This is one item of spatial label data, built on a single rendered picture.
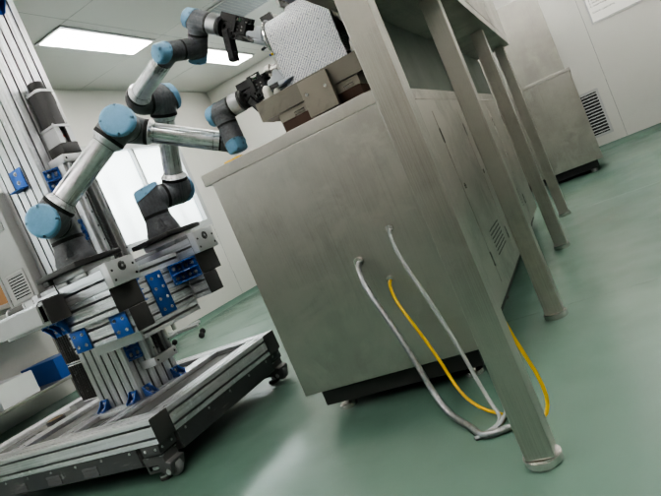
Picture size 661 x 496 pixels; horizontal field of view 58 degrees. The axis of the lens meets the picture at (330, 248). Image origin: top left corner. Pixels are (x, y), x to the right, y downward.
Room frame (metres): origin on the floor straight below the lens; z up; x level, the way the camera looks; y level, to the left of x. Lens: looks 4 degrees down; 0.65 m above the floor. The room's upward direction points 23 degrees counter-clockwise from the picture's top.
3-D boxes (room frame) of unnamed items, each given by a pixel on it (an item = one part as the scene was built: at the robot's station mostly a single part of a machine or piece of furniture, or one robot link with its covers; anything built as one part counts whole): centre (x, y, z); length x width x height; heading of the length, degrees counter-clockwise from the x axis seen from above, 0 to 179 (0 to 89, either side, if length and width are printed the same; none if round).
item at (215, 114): (2.18, 0.17, 1.11); 0.11 x 0.08 x 0.09; 65
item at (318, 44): (2.01, -0.19, 1.13); 0.23 x 0.01 x 0.18; 65
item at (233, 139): (2.19, 0.17, 1.01); 0.11 x 0.08 x 0.11; 7
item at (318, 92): (1.79, -0.15, 0.97); 0.10 x 0.03 x 0.11; 65
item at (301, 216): (2.94, -0.55, 0.43); 2.52 x 0.64 x 0.86; 155
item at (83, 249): (2.22, 0.88, 0.87); 0.15 x 0.15 x 0.10
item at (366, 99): (2.95, -0.54, 0.88); 2.52 x 0.66 x 0.04; 155
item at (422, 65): (2.94, -0.88, 1.02); 2.24 x 0.04 x 0.24; 155
